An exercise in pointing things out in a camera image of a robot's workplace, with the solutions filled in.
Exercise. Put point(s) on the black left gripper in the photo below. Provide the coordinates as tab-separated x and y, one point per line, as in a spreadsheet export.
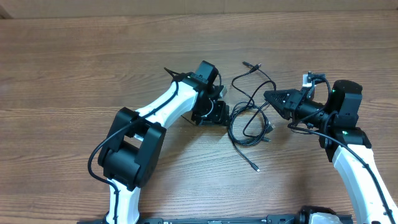
219	116

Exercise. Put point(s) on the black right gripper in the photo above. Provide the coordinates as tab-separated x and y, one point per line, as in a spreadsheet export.
292	98

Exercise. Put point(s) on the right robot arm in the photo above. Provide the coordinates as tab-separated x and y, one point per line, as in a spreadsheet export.
346	145

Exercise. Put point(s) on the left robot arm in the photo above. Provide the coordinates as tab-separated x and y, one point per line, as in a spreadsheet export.
131	150

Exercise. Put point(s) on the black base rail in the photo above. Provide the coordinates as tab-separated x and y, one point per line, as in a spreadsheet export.
270	219

